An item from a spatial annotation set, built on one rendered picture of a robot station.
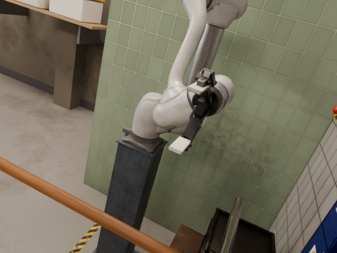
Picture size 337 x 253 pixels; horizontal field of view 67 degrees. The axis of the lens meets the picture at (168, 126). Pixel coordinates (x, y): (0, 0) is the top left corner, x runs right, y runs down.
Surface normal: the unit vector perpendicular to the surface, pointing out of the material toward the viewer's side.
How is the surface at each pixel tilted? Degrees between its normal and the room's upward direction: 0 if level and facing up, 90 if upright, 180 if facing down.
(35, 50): 90
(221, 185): 90
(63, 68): 90
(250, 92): 90
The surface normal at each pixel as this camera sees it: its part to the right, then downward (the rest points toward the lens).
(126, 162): -0.33, 0.32
